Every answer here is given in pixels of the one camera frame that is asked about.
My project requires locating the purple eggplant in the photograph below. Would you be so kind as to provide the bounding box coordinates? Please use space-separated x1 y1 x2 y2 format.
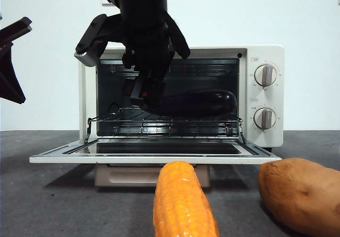
142 89 237 117

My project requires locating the oven door with beige handle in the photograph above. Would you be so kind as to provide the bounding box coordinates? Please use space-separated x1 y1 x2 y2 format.
29 138 282 188

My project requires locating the cream Toshiba toaster oven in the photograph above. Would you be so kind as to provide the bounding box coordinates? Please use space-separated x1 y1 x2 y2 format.
77 45 285 153

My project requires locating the large beige temperature knob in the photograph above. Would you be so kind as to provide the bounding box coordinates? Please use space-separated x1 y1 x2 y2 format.
254 64 278 89

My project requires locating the small beige timer knob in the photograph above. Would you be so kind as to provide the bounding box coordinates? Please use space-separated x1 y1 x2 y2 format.
253 108 277 130

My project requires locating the yellow corn cob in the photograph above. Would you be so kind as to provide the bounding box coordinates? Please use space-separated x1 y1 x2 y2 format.
152 161 220 237

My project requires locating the brown sweet potato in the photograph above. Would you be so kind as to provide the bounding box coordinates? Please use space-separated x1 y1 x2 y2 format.
258 157 340 234

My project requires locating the metal wire oven rack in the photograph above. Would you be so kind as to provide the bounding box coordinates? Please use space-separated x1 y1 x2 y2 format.
87 108 244 142

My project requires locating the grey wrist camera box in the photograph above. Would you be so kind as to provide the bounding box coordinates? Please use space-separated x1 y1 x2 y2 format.
74 13 108 67

